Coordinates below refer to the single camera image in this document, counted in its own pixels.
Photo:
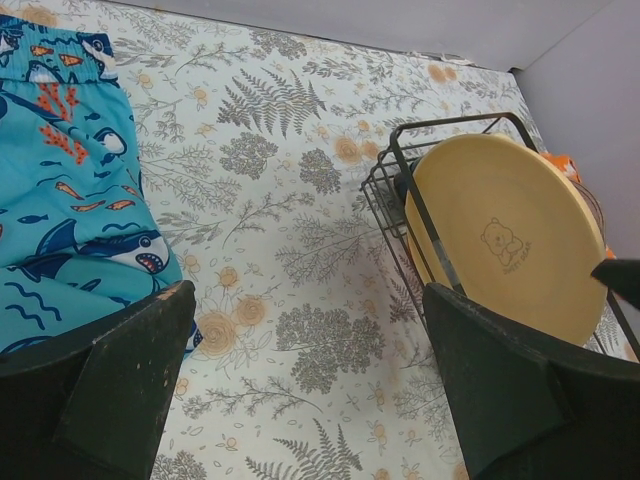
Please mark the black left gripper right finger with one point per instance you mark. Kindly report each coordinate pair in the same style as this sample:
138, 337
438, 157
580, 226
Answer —
527, 405

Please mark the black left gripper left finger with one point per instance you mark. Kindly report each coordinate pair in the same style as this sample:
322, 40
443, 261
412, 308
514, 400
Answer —
92, 403

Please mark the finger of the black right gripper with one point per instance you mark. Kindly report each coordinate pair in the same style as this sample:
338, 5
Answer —
622, 276

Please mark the yellow round plate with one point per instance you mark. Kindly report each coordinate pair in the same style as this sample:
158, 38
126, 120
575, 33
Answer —
519, 236

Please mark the black wire dish rack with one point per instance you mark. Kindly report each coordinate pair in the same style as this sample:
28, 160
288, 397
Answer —
386, 186

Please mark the orange white folded cloth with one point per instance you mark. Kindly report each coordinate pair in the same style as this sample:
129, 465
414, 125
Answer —
565, 164

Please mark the blue shark print cloth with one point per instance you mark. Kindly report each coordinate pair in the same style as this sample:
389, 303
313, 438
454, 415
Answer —
78, 241

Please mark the floral patterned table mat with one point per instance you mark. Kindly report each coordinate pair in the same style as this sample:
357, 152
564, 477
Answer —
307, 361

